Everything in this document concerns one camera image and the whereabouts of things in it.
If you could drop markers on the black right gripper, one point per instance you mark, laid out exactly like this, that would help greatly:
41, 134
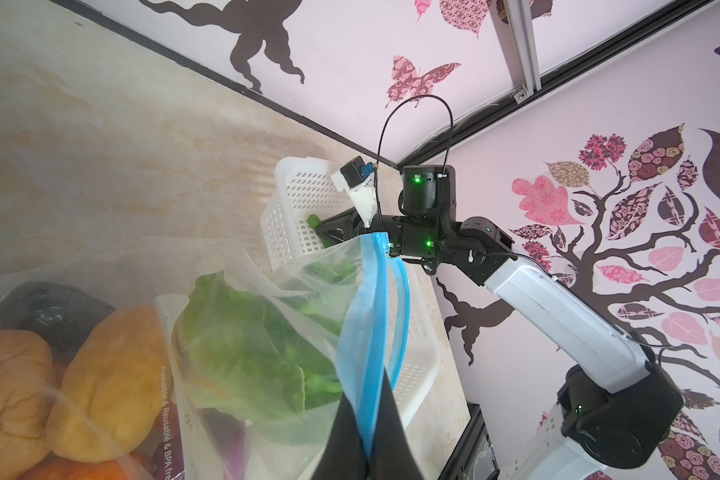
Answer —
426, 218

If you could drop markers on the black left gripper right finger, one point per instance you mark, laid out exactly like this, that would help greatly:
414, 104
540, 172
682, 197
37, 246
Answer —
391, 457

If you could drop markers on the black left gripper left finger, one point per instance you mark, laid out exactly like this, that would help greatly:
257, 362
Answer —
344, 457

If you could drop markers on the green toy cabbage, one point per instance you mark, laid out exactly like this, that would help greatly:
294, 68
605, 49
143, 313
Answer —
242, 357

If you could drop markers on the clear blue-zipper zip bag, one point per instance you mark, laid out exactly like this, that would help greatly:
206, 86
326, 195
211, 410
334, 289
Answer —
162, 272

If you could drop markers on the yellow toy potato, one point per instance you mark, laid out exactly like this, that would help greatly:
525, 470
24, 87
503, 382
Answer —
113, 390

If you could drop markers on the dark toy eggplant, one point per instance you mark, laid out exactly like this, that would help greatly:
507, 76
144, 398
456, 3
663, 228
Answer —
62, 315

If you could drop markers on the tan wrinkled toy bun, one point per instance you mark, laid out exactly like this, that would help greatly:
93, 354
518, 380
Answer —
26, 373

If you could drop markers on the purple toy onion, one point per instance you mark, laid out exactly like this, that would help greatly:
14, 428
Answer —
206, 444

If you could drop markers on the orange toy pumpkin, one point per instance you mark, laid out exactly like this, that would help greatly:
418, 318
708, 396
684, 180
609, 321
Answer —
131, 466

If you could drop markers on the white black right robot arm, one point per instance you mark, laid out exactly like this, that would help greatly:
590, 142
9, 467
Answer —
616, 405

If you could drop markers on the small green toy bean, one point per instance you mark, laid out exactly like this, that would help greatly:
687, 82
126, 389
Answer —
315, 224

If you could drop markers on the white perforated plastic basket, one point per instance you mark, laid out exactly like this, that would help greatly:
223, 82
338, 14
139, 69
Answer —
303, 187

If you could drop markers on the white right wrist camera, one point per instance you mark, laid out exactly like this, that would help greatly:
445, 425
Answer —
356, 179

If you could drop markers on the aluminium rail back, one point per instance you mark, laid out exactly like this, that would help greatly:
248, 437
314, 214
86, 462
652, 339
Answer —
512, 20

